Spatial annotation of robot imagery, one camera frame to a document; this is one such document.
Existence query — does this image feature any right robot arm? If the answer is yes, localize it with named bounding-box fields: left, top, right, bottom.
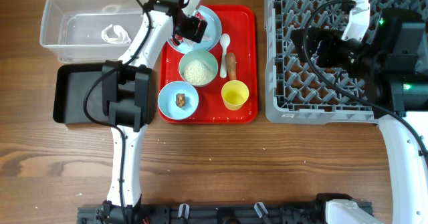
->
left=291, top=1, right=427, bottom=223

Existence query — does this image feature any grey dishwasher rack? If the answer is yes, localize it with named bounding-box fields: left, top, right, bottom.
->
left=263, top=0, right=427, bottom=124

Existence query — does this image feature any small light blue bowl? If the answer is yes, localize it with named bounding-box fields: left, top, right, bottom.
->
left=158, top=81, right=199, bottom=120

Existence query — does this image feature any clear plastic waste bin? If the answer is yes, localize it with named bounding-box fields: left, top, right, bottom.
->
left=39, top=0, right=143, bottom=64

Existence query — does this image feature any yellow cup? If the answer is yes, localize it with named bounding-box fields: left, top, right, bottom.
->
left=221, top=80, right=249, bottom=111

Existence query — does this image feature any green bowl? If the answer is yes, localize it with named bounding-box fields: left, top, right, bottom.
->
left=179, top=50, right=219, bottom=87

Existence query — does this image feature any large light blue plate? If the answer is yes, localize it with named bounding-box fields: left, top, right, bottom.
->
left=167, top=6, right=222, bottom=54

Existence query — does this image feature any brown food scrap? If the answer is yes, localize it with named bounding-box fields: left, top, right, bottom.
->
left=175, top=93, right=186, bottom=108

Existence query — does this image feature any white plastic spoon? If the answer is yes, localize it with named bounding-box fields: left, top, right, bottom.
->
left=219, top=33, right=231, bottom=78

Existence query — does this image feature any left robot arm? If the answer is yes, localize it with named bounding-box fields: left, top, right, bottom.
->
left=95, top=0, right=207, bottom=223

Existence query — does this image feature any black waste tray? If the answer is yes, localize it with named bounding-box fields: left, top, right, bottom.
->
left=52, top=61, right=148, bottom=124

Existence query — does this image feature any white rice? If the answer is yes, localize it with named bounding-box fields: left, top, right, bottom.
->
left=183, top=60, right=215, bottom=86

